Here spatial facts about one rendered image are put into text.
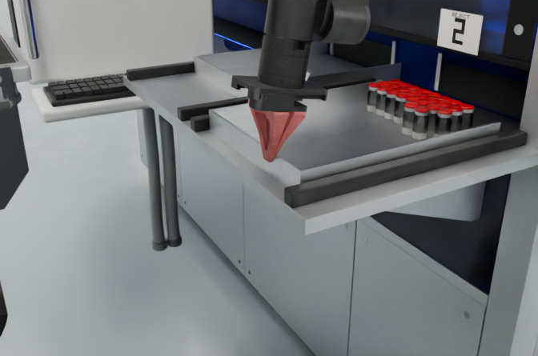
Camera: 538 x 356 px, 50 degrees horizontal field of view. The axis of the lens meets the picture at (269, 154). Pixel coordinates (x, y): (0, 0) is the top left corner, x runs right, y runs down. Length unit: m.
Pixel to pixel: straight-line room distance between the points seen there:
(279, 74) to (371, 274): 0.71
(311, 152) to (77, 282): 1.48
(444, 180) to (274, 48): 0.28
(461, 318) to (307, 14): 0.66
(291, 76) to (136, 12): 0.92
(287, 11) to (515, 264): 0.55
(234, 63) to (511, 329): 0.75
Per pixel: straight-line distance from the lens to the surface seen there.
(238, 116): 0.90
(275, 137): 0.68
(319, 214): 0.65
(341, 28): 0.69
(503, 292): 1.02
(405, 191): 0.71
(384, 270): 1.24
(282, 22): 0.65
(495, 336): 1.07
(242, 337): 1.83
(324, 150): 0.81
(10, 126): 0.67
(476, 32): 0.94
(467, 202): 0.96
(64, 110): 1.31
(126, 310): 1.98
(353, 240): 1.30
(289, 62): 0.66
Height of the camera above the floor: 1.19
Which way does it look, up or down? 23 degrees down
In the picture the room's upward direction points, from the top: straight up
